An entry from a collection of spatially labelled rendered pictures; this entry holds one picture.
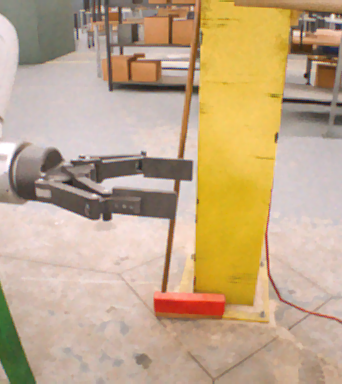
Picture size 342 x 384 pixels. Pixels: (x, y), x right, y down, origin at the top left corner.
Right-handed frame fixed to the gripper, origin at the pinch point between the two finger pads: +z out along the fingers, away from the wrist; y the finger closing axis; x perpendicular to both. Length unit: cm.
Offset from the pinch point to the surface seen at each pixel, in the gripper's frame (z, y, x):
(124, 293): -39, -98, -88
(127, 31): -149, -470, 53
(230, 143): 5, -85, -12
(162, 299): -18, -85, -79
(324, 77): 113, -464, 5
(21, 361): -44, -21, -60
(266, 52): 14, -80, 19
